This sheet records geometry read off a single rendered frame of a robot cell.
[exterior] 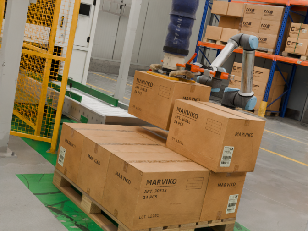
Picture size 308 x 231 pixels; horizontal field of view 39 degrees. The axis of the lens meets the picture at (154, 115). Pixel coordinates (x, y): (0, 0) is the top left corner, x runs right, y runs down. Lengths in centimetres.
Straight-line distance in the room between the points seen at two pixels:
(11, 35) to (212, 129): 211
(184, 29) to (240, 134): 110
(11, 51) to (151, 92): 139
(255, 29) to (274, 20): 58
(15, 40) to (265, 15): 869
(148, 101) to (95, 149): 76
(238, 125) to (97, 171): 106
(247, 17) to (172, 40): 870
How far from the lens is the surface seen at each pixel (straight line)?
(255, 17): 1225
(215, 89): 387
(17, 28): 432
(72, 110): 462
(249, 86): 431
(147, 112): 379
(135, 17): 741
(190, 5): 379
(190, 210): 320
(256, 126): 330
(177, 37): 378
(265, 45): 1192
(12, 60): 434
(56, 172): 385
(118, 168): 301
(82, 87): 565
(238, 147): 322
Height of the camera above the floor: 135
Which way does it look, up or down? 9 degrees down
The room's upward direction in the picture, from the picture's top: 11 degrees clockwise
